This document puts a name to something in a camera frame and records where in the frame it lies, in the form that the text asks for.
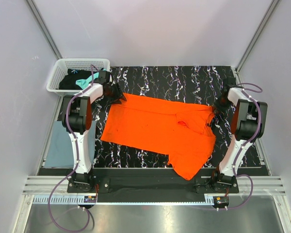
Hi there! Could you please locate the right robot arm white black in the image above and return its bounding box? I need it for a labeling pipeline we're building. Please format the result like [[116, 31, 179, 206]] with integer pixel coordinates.
[[210, 78, 268, 193]]

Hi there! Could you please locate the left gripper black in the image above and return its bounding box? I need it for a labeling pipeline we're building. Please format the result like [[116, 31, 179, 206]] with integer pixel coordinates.
[[104, 83, 126, 105]]

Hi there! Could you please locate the black marbled table mat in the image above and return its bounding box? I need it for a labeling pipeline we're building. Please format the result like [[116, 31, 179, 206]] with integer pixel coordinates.
[[92, 66, 234, 168]]

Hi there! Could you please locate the folded grey-blue t shirt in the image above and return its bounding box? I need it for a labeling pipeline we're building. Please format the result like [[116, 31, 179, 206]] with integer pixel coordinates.
[[44, 121, 96, 168]]

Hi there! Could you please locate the white plastic laundry basket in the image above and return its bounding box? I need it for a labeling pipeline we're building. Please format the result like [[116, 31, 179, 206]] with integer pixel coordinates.
[[46, 58, 110, 96]]

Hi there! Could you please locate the corner aluminium post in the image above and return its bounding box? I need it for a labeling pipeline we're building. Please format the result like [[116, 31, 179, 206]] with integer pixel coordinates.
[[25, 0, 62, 60], [235, 0, 281, 74]]

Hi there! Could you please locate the black t shirt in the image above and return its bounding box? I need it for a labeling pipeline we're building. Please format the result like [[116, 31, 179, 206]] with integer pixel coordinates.
[[58, 69, 92, 90]]

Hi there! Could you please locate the left corner aluminium post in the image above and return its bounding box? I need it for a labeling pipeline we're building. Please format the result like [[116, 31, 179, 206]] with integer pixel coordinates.
[[25, 0, 62, 60]]

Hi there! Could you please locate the slotted cable duct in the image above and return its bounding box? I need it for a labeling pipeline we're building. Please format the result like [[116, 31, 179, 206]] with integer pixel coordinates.
[[33, 193, 226, 205]]

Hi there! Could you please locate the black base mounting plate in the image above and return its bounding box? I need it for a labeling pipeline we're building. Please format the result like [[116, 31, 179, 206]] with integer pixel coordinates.
[[67, 168, 239, 194]]

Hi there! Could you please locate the teal t shirt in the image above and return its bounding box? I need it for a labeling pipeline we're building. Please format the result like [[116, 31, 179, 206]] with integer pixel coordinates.
[[75, 72, 99, 90]]

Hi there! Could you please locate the right corner aluminium post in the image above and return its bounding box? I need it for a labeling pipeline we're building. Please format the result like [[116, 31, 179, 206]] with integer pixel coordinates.
[[235, 0, 281, 74]]

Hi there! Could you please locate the aluminium frame rail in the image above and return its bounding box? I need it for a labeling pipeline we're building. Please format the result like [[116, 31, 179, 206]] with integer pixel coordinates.
[[23, 176, 286, 196]]

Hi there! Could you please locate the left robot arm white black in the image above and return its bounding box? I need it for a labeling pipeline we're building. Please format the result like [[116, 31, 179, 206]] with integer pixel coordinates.
[[62, 70, 126, 193]]

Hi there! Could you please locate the orange t shirt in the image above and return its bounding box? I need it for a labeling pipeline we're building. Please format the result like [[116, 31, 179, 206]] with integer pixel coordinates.
[[101, 94, 216, 180]]

